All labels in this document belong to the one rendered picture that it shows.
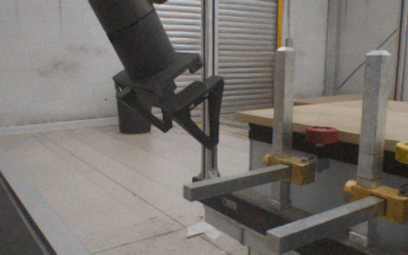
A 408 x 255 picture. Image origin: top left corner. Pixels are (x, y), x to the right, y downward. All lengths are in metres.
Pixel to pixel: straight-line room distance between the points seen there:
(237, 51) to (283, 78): 6.93
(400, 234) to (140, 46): 0.89
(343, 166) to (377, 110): 0.37
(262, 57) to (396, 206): 7.59
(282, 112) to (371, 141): 0.25
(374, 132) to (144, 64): 0.56
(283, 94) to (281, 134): 0.10
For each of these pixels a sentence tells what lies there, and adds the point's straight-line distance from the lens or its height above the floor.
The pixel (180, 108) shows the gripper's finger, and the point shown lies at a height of 1.04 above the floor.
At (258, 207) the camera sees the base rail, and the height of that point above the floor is 0.70.
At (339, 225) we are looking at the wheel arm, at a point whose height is 0.80.
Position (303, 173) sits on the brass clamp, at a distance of 0.99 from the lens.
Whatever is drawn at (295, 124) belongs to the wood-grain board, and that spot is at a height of 0.90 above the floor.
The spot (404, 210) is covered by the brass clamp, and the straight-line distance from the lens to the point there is 0.86.
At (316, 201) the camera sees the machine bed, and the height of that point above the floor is 0.66.
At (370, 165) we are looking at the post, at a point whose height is 0.88.
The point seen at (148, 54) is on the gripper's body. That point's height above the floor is 1.09.
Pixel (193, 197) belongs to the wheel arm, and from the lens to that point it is 0.83.
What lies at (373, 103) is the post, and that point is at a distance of 0.85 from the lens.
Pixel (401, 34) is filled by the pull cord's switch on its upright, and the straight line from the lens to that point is 2.08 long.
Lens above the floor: 1.09
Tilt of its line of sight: 11 degrees down
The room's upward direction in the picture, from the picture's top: straight up
